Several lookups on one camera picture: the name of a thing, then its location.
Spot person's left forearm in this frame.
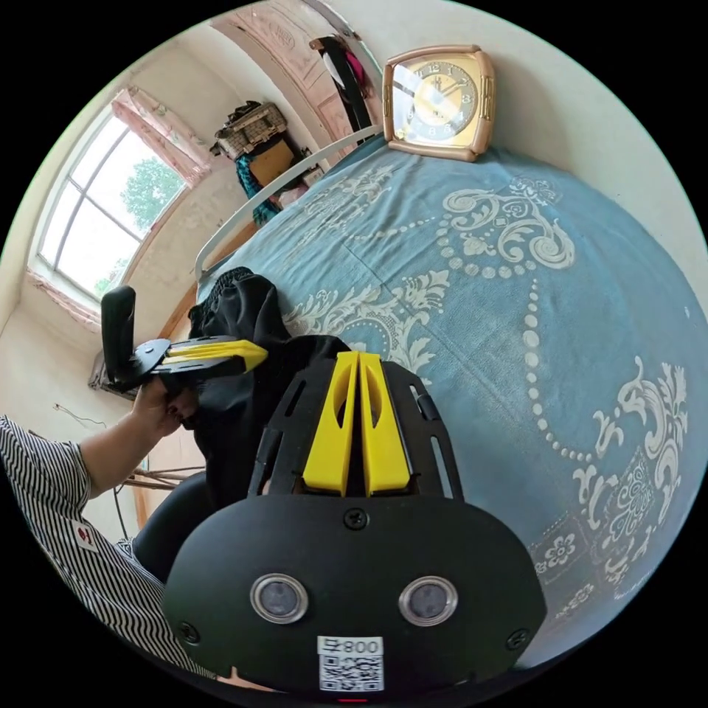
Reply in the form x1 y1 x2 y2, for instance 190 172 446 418
77 410 166 500

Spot shelf with basket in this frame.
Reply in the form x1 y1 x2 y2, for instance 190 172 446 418
212 100 312 223

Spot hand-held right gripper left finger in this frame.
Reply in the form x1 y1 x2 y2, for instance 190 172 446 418
302 351 360 496

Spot hanging clothes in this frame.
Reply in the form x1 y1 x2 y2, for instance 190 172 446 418
308 34 372 135

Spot person's body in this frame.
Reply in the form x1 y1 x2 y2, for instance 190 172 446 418
0 414 222 682

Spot square gold-framed clock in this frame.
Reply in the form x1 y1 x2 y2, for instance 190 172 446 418
381 45 496 163

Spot pink curtain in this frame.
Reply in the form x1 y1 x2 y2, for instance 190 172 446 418
24 267 104 335
110 86 215 190

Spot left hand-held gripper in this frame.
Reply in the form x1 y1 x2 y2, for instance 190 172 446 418
113 336 270 395

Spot black pants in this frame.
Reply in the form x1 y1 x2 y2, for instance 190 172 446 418
187 267 356 513

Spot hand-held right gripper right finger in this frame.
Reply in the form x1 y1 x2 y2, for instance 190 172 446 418
358 351 414 496

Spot person's left hand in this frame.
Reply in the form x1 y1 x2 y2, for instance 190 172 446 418
131 375 201 441

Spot window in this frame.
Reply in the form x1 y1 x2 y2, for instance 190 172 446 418
35 113 189 303

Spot bed with blue patterned sheet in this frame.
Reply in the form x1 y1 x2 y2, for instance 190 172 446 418
193 125 704 671

